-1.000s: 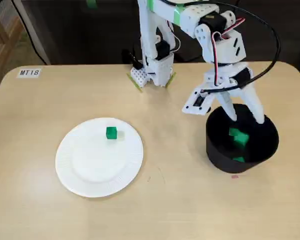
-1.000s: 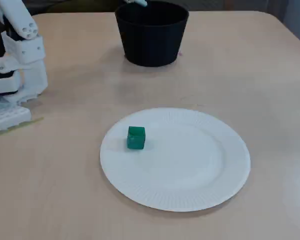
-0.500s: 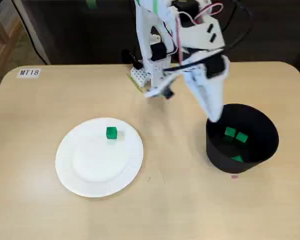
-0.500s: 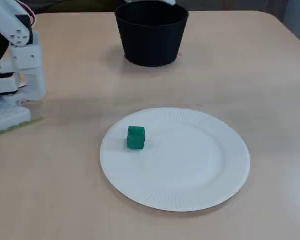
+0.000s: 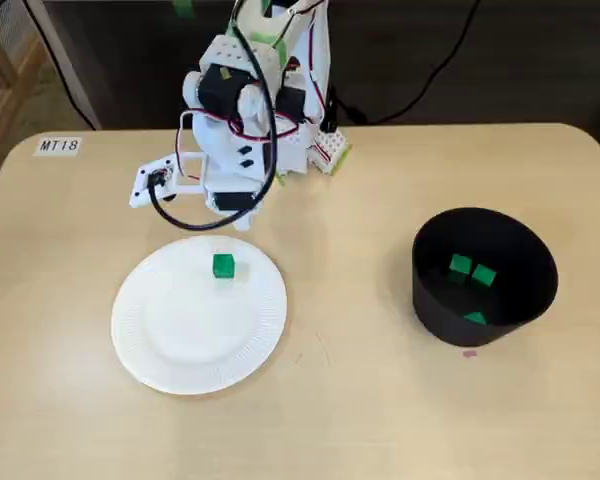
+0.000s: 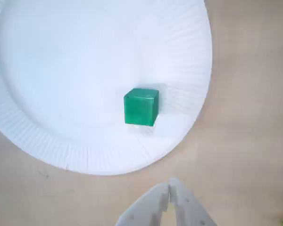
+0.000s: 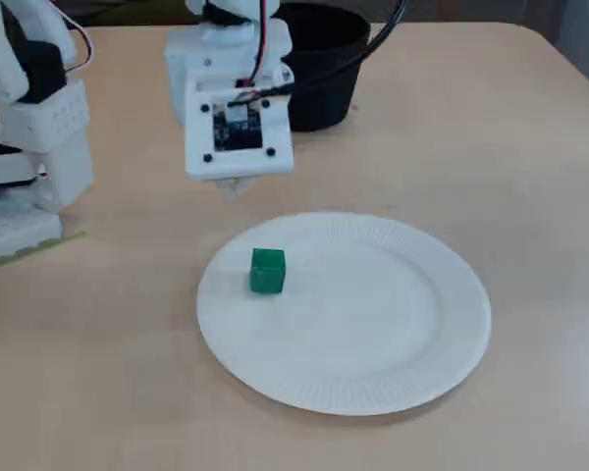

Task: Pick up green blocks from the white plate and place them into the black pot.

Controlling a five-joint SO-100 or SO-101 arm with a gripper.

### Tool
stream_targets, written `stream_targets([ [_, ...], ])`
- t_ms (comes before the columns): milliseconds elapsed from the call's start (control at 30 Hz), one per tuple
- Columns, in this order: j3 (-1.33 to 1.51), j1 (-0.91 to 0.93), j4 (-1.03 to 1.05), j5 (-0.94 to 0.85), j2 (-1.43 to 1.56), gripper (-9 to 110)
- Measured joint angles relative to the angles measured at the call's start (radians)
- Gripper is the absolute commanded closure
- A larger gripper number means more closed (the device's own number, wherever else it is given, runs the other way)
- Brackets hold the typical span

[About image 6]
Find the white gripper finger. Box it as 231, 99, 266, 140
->
168, 178, 217, 226
115, 183, 170, 226

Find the green cube block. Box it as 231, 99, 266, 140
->
123, 88, 160, 128

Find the white paper plate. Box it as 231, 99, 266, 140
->
0, 0, 213, 176

